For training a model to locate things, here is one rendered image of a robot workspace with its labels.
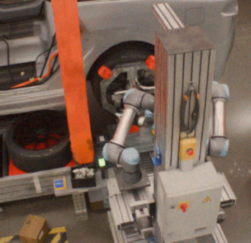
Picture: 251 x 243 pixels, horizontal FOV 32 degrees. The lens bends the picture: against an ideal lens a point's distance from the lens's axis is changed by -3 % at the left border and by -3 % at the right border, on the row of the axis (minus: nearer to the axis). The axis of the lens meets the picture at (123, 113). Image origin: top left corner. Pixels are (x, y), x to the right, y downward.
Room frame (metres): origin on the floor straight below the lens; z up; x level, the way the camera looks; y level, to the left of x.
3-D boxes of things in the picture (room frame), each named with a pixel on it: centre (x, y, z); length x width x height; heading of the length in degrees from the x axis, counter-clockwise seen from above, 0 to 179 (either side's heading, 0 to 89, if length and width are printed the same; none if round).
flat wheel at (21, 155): (3.04, 0.78, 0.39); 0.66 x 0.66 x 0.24
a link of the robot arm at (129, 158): (2.15, -0.03, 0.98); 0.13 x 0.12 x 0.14; 60
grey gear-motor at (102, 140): (2.98, 0.21, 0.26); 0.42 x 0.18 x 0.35; 10
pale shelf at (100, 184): (2.44, 0.39, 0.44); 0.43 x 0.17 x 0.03; 100
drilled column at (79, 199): (2.44, 0.42, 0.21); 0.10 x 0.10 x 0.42; 10
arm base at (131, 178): (2.15, -0.03, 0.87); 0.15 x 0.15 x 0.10
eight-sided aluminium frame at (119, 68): (3.13, -0.08, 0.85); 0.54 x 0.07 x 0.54; 100
